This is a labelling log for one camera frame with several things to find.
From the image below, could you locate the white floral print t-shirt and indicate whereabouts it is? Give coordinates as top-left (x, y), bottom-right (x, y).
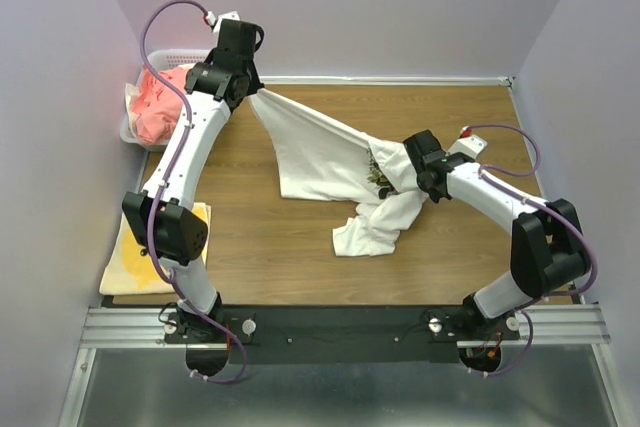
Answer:
top-left (250, 89), bottom-right (428, 257)

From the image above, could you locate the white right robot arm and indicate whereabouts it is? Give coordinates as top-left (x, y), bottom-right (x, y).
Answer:
top-left (403, 128), bottom-right (594, 340)

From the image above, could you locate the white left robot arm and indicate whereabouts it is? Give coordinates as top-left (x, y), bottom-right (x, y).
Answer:
top-left (122, 19), bottom-right (264, 342)

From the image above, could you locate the white plastic laundry basket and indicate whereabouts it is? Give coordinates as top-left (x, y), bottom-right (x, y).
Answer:
top-left (120, 49), bottom-right (208, 151)

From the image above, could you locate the pink t-shirt in basket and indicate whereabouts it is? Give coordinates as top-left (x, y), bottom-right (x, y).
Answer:
top-left (125, 67), bottom-right (183, 145)

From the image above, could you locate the folded yellow chick t-shirt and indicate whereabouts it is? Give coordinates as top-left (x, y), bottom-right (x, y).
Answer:
top-left (99, 217), bottom-right (213, 298)

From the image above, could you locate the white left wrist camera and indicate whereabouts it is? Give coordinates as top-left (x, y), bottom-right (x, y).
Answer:
top-left (203, 11), bottom-right (241, 33)

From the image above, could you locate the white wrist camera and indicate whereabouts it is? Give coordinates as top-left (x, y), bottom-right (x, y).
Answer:
top-left (203, 11), bottom-right (241, 33)
top-left (447, 126), bottom-right (488, 161)

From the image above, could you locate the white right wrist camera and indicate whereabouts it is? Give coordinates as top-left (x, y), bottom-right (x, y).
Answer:
top-left (447, 126), bottom-right (488, 161)

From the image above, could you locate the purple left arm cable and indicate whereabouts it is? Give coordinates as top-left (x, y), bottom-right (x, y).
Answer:
top-left (140, 0), bottom-right (249, 385)

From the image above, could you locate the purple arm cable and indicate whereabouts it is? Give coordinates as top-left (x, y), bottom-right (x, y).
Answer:
top-left (458, 123), bottom-right (599, 381)
top-left (140, 0), bottom-right (249, 385)

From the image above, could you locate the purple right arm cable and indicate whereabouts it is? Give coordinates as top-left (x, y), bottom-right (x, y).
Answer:
top-left (458, 123), bottom-right (599, 381)

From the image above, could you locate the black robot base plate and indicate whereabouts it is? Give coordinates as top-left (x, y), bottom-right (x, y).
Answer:
top-left (158, 305), bottom-right (520, 367)

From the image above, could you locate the aluminium front rail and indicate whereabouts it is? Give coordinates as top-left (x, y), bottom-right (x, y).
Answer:
top-left (80, 304), bottom-right (611, 349)

